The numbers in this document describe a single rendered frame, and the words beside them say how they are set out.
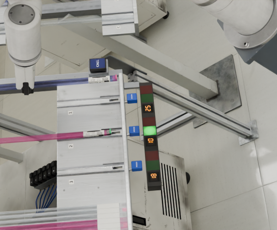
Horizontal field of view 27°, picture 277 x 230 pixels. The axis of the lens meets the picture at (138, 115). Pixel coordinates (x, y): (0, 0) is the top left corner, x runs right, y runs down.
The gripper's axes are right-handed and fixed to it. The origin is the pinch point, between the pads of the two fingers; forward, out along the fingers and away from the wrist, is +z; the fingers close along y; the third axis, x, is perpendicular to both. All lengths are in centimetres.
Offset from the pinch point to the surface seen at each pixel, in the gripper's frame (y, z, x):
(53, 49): -85, 103, 6
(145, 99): 0.0, 7.2, 34.5
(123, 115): 6.6, 5.3, 27.2
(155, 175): 24.9, 7.1, 35.5
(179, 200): 10, 68, 55
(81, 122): 6.7, 9.5, 15.2
